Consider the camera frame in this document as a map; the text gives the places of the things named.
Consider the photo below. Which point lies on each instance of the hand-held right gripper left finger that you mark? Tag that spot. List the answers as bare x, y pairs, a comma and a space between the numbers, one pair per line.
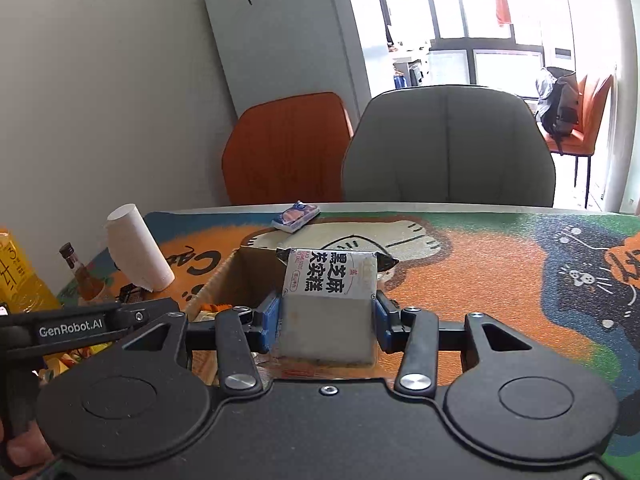
272, 324

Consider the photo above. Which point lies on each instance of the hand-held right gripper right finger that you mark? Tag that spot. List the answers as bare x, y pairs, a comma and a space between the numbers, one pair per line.
380, 324

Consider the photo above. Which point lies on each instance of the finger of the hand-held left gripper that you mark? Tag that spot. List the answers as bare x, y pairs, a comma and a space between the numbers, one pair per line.
145, 316

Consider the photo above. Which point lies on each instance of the white block snack packet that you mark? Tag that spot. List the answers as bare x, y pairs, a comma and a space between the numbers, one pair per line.
327, 310

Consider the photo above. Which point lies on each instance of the cardboard box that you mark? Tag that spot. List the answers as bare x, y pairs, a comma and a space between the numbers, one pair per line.
245, 275

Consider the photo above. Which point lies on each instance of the person's left hand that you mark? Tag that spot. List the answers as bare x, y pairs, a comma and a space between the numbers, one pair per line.
27, 447

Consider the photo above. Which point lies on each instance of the small glass bottle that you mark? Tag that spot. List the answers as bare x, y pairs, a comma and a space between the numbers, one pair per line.
82, 280

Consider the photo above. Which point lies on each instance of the yellow drink bottle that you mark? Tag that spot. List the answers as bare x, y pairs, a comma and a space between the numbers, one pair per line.
22, 280

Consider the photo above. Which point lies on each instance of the white paper roll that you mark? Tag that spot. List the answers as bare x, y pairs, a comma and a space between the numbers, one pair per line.
137, 250

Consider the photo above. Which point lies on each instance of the pink blue tissue packet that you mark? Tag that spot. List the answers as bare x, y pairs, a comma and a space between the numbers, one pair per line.
296, 216

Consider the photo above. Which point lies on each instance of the printed cat mat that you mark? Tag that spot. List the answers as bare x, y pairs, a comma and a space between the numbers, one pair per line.
500, 285

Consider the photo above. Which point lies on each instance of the grey chair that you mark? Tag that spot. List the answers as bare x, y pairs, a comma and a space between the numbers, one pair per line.
450, 150

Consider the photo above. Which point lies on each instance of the black backpack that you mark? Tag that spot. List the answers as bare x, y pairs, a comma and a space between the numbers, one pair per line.
559, 102

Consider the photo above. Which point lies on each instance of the orange chair with black legs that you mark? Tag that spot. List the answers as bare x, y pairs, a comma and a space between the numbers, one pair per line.
595, 110

